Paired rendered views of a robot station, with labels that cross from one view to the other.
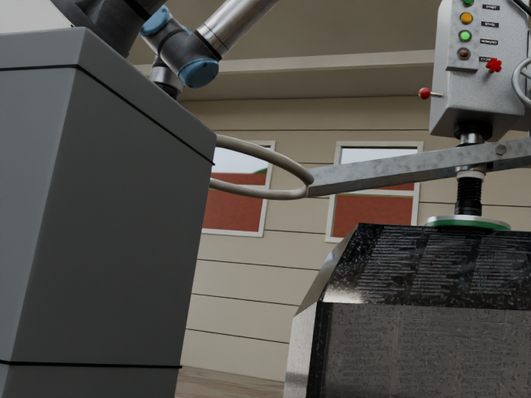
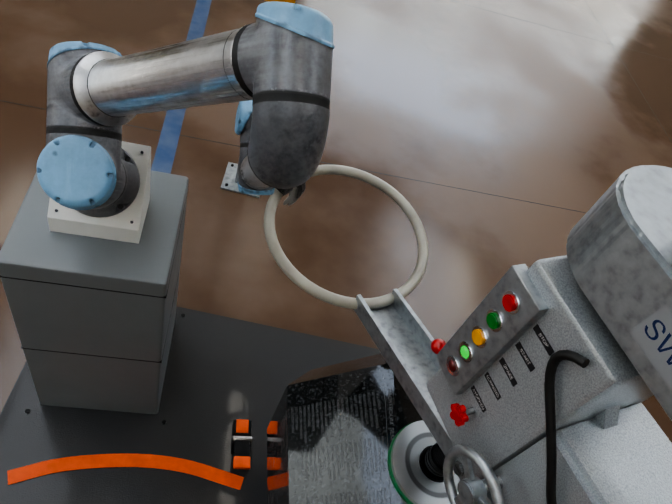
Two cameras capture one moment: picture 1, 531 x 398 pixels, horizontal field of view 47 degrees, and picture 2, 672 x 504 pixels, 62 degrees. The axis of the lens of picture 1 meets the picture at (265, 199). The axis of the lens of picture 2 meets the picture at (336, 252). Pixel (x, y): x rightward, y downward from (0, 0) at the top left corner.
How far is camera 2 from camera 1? 1.92 m
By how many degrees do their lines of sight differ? 74
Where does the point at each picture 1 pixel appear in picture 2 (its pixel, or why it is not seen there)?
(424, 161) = (411, 391)
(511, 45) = (510, 420)
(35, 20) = not seen: hidden behind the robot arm
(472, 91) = (447, 402)
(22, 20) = not seen: hidden behind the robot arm
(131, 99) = (50, 281)
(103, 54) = (15, 269)
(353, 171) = (375, 334)
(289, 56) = not seen: outside the picture
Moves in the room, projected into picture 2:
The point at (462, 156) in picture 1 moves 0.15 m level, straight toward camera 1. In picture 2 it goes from (434, 428) to (367, 428)
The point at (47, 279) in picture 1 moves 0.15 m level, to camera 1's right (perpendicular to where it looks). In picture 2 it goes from (26, 332) to (33, 379)
